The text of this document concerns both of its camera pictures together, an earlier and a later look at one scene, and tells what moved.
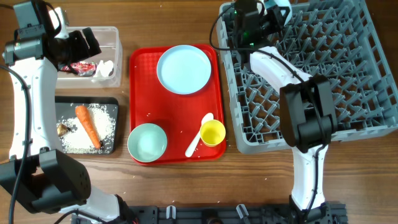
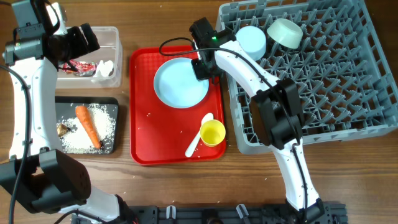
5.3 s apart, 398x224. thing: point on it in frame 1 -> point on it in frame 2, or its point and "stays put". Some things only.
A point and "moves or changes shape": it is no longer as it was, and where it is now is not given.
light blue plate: x=184 y=70 moves or changes shape
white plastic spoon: x=189 y=151 stays put
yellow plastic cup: x=212 y=132 stays put
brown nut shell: x=62 y=129 stays put
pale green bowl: x=147 y=142 -> x=285 y=32
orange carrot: x=84 y=115 stays put
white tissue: x=104 y=69 stays put
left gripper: x=77 y=40 stays put
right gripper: x=276 y=23 -> x=199 y=74
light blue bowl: x=269 y=4 moves or changes shape
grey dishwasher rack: x=347 y=42 stays put
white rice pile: x=76 y=141 stays put
